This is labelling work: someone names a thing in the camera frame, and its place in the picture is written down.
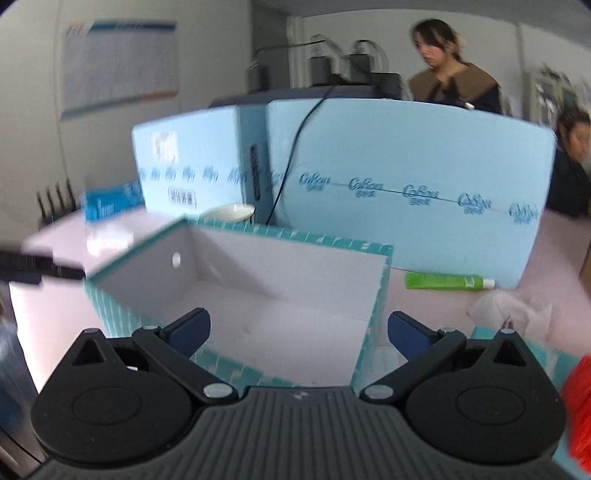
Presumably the white ceramic bowl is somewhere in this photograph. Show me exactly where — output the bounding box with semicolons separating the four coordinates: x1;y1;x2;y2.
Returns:
198;203;257;225

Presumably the black power adapter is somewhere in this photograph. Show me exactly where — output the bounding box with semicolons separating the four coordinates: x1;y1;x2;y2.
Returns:
247;65;271;91
308;55;334;86
348;53;375;85
372;71;400;99

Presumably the large light blue carton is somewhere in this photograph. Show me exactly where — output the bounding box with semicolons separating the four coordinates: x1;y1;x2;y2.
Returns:
265;98;557;289

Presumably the wall poster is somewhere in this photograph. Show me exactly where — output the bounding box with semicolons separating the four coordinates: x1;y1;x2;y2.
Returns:
60;19;180;121

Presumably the black cable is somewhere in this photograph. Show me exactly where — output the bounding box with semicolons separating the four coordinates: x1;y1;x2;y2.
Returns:
270;85;335;223

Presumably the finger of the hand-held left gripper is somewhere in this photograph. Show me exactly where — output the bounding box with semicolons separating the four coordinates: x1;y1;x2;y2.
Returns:
0;249;86;284

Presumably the red plastic bag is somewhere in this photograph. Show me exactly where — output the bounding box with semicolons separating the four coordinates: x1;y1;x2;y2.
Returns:
561;355;591;460

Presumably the pink desktop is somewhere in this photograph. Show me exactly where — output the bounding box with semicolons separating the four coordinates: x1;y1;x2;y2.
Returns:
9;203;591;398

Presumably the teal patterned storage box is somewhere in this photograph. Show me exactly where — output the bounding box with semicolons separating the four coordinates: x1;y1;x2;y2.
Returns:
83;217;394;388

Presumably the green tube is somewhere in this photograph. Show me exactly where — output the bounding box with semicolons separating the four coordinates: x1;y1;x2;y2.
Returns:
405;272;496;291

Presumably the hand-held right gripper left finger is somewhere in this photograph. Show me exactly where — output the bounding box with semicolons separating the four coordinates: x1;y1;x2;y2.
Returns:
69;308;238;402

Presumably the small blue printed box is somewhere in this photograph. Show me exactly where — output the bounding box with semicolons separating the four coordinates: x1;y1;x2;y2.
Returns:
81;182;145;223

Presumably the teal box lid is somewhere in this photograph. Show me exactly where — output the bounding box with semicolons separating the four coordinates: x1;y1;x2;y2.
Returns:
374;325;578;407

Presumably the black antenna device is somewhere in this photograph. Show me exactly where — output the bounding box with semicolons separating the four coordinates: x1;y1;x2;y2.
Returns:
36;180;77;228

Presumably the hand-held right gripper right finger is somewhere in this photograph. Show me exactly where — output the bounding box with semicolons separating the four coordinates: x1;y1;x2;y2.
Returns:
360;311;536;402

